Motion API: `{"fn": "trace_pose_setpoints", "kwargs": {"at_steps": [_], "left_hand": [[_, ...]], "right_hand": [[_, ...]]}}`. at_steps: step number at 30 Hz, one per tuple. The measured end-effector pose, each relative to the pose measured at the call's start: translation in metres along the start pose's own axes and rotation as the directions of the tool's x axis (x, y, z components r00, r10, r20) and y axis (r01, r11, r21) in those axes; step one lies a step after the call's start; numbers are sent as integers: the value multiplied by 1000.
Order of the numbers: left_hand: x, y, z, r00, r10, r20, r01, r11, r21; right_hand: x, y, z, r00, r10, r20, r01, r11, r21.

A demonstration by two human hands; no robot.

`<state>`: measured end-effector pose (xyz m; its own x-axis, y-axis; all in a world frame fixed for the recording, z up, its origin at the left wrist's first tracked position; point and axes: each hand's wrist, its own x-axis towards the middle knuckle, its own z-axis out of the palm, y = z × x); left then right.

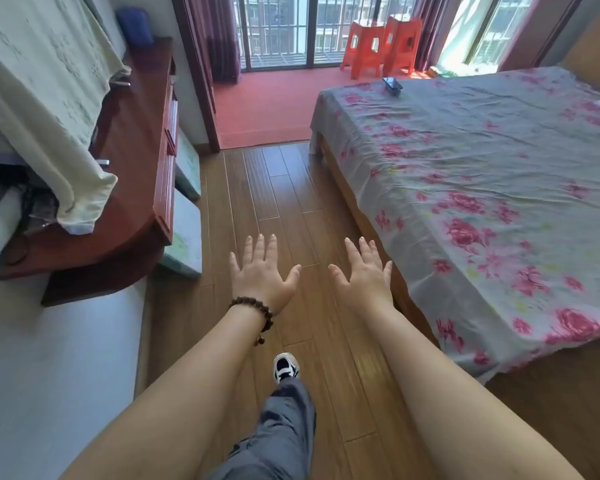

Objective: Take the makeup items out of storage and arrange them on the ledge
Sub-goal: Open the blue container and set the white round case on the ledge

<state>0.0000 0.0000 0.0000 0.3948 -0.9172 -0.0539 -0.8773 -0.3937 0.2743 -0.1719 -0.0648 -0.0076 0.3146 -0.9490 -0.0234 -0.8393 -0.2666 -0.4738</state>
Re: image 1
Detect dark wooden door frame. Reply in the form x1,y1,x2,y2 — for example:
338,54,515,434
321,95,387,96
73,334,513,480
169,0,222,153

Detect brown wooden bead bracelet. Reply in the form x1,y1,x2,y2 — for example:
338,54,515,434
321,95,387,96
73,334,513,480
228,296,275,345

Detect red wooden table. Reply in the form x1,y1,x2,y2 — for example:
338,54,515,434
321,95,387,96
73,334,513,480
0,37,179,308

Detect person's right black white shoe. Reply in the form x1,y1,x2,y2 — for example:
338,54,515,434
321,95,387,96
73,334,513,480
273,352,301,385

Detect dark grey trousers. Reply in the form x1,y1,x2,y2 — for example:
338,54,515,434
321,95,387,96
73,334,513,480
205,377,317,480

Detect person's left hand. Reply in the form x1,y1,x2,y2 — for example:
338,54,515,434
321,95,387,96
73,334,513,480
229,233,303,315

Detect blue plastic jar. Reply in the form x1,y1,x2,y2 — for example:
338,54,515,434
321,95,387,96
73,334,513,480
115,7,155,48

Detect bed with floral sheet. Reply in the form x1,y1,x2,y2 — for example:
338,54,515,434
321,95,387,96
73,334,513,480
309,66,600,383

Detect crinkled clear plastic bag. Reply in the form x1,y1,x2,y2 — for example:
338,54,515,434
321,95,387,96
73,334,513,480
21,186,60,231

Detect person's left forearm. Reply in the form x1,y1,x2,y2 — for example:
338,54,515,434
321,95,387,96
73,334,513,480
59,304,281,480

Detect glass window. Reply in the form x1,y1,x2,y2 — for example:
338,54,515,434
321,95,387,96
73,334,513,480
437,0,539,75

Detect person's right forearm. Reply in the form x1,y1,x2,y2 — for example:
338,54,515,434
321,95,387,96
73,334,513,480
355,304,586,480

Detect pale green embossed towel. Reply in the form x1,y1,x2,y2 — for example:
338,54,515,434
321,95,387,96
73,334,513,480
0,0,132,235

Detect wooden bed frame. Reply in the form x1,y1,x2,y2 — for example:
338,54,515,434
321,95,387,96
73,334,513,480
317,9,600,480

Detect red embossed carpet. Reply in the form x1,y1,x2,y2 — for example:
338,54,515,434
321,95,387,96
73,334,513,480
212,67,431,151

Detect orange plastic stool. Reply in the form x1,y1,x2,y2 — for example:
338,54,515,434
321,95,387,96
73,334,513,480
339,20,386,81
382,15,424,77

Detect person's right hand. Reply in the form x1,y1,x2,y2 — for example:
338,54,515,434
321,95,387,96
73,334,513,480
328,237,397,318

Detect sliding glass door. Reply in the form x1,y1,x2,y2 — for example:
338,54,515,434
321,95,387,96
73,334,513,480
232,0,421,71

